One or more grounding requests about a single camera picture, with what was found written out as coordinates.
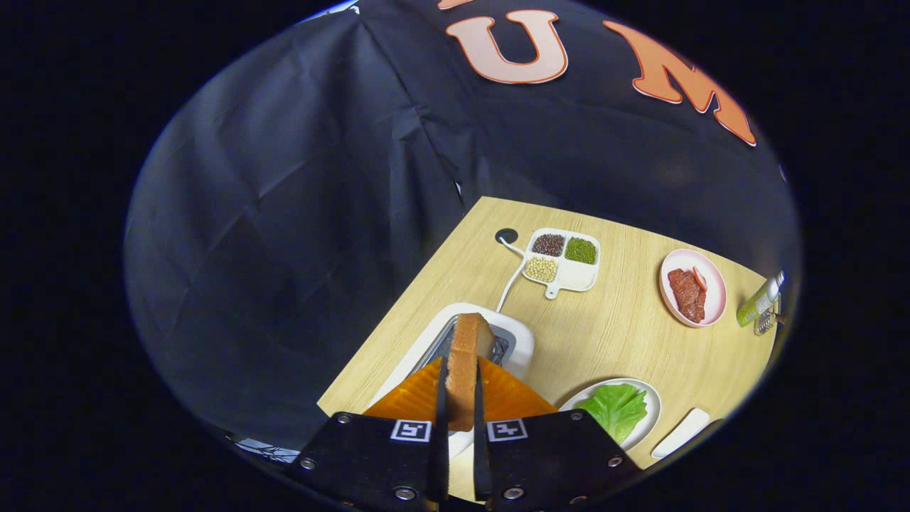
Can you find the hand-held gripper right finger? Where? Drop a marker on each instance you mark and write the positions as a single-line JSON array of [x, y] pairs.
[[480, 455]]

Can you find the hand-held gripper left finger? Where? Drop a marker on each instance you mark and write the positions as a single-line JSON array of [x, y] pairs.
[[441, 441]]

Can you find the toasted bread slice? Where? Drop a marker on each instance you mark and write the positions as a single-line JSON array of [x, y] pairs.
[[462, 370]]

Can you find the green lettuce leaf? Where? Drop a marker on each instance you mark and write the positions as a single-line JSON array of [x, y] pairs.
[[615, 412]]

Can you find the white toaster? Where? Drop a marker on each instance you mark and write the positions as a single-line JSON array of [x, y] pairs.
[[522, 341]]

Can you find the round white plate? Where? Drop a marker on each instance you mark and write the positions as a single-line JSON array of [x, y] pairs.
[[652, 409]]

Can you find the square white plate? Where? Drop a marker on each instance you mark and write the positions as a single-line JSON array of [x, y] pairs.
[[682, 430]]

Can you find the white divided bean dish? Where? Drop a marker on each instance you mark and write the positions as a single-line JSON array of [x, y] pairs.
[[579, 274]]

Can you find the brown meat piece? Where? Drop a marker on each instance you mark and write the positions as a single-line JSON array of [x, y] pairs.
[[686, 295]]

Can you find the black backdrop cloth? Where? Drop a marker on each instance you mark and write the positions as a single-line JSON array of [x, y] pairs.
[[284, 213]]

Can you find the pink plate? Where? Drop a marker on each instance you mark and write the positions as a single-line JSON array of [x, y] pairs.
[[714, 299]]

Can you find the red sausage slice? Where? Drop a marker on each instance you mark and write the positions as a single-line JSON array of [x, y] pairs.
[[700, 278]]

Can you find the green label metal bottle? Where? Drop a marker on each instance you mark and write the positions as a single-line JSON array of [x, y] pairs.
[[757, 304]]

